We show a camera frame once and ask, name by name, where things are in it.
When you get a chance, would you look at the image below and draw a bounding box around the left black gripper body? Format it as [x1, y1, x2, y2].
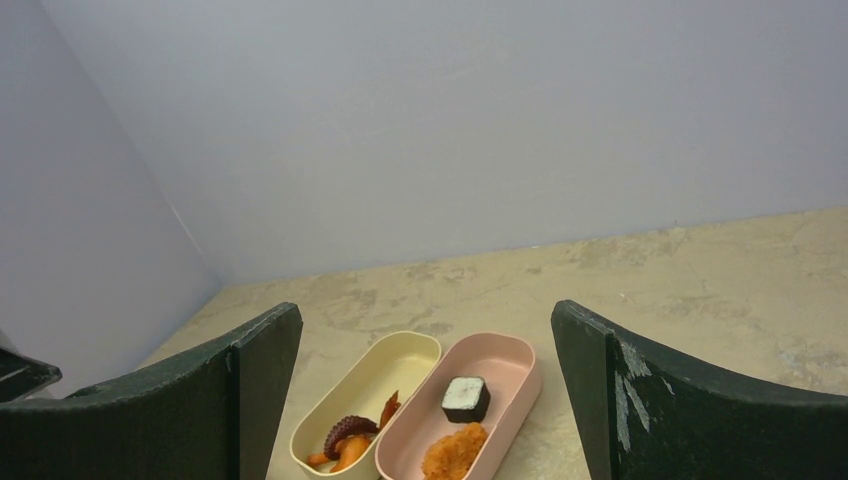
[1, 348, 63, 403]

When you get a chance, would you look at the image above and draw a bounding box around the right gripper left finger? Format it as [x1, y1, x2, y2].
[1, 303, 303, 479]

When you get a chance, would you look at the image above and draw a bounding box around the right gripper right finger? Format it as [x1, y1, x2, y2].
[551, 300, 847, 479]

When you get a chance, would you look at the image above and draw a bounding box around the dark red octopus tentacle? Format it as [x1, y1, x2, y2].
[323, 415, 380, 460]

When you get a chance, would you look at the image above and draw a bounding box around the red brown sausage piece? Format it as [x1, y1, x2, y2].
[378, 390, 401, 430]

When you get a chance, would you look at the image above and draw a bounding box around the sushi roll with seaweed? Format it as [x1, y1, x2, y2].
[441, 376, 491, 423]

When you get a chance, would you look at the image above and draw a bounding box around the orange fried chicken piece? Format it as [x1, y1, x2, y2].
[421, 422, 488, 480]

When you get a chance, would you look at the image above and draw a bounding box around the pink lunch box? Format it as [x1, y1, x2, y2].
[375, 332, 542, 479]

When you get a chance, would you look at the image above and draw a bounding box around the cream lunch box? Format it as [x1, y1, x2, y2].
[289, 331, 442, 479]

